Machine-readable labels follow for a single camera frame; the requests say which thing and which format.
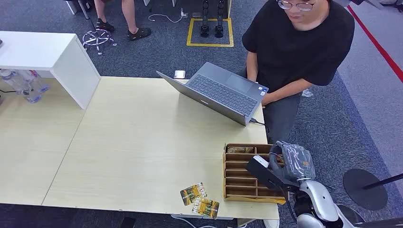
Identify person's left hand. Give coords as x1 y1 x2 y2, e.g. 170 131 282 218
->
261 94 274 109

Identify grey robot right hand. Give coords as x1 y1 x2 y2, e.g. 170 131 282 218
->
269 141 317 183

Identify card with brown print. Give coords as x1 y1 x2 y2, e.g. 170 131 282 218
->
227 146 254 154

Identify wooden card organizer box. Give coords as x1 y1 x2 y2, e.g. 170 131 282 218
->
222 143 287 205

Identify hotel card with yellow print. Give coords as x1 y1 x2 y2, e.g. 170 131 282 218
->
180 182 208 207
192 197 220 219

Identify person in black sandals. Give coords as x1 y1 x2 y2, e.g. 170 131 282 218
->
94 0 152 41

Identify grey laptop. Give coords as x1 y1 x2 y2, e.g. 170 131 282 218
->
156 61 269 127

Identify black round stand base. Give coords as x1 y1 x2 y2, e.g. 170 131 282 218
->
343 168 388 211

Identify black robot leg stand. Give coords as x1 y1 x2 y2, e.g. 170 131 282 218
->
215 0 225 38
200 0 211 38

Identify black stand pole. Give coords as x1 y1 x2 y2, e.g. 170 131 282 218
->
362 173 403 190

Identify glasses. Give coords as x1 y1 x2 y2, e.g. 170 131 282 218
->
276 0 316 11

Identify yellow floor tape square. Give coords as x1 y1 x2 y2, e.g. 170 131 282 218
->
186 18 235 48

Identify chrome stool base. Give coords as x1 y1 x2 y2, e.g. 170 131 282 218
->
82 28 118 56

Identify white table leg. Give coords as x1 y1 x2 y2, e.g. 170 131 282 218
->
64 0 91 20

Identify white shelf riser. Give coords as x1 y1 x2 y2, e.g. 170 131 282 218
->
0 30 101 110

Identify clear plastic water bottle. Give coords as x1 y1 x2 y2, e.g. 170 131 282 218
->
18 69 50 94
24 92 42 104
0 69 25 95

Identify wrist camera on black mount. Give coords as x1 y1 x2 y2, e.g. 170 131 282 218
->
245 155 300 193

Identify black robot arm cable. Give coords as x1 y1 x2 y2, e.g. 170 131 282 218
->
268 179 298 225

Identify white cable under table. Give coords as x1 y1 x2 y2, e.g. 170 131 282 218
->
171 214 219 228

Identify white floor cable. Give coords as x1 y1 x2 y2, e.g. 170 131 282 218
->
148 12 184 24

